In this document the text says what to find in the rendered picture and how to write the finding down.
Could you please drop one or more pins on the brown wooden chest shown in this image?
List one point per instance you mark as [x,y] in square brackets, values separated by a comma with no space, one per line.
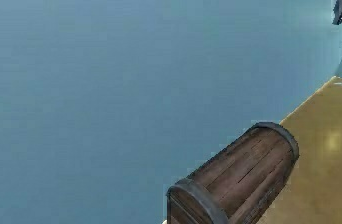
[242,173]

